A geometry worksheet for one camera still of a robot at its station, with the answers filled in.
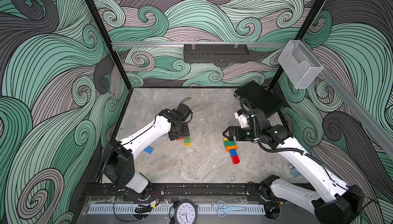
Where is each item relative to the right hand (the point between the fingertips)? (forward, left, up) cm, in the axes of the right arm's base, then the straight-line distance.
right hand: (228, 134), depth 75 cm
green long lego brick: (+2, -3, -16) cm, 17 cm away
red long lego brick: (+2, +24, -7) cm, 25 cm away
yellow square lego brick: (+2, +21, -17) cm, 27 cm away
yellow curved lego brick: (-4, +3, +4) cm, 7 cm away
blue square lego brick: (-2, -5, -17) cm, 18 cm away
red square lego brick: (-7, -5, -16) cm, 18 cm away
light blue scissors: (-29, +4, -17) cm, 34 cm away
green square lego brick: (+3, +21, -12) cm, 25 cm away
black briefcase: (+38, -32, -16) cm, 52 cm away
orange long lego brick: (0, -4, -17) cm, 18 cm away
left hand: (+3, +23, -5) cm, 24 cm away
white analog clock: (-30, +21, -14) cm, 40 cm away
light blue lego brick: (-1, +44, -15) cm, 47 cm away
